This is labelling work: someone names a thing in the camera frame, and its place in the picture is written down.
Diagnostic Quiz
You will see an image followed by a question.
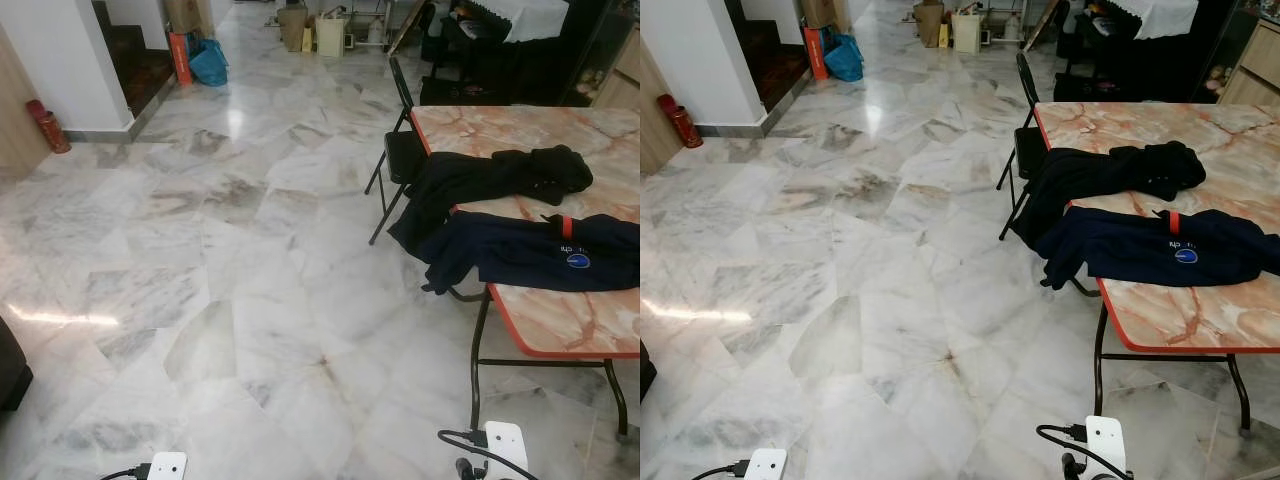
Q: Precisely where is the navy shirt with red collar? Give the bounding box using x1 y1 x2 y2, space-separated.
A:
1035 205 1267 291
415 210 641 295

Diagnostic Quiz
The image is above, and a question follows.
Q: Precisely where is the black folding chair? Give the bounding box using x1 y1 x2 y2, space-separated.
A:
997 51 1053 242
363 55 433 247

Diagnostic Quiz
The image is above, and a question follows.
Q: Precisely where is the marble top folding table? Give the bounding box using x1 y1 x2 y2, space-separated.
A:
410 105 641 438
1033 100 1280 434

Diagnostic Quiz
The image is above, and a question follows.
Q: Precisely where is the black piano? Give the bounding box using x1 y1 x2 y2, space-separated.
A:
1050 0 1241 103
420 0 613 107

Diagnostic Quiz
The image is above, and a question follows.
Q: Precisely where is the red cylinder canister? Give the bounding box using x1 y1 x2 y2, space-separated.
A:
656 93 704 150
25 98 73 155

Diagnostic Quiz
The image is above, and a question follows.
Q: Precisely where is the light wood drawer cabinet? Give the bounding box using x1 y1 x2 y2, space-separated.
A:
590 30 641 109
1215 24 1280 107

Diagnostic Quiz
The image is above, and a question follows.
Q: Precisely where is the white lace cloth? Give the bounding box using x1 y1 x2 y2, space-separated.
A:
485 0 572 44
1115 0 1200 41

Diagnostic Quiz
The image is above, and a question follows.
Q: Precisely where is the brown paper bag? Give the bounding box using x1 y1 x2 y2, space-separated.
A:
913 2 945 49
277 5 310 53

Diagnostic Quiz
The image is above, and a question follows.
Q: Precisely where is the blue plastic bag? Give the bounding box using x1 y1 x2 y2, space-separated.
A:
822 33 865 83
188 38 230 88

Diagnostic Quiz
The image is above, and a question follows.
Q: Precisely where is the tall red box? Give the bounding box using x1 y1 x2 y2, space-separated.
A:
803 25 830 82
168 30 194 87

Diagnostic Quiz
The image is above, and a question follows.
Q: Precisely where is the dark wood staircase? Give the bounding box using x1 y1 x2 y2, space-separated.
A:
93 0 179 119
725 0 812 112

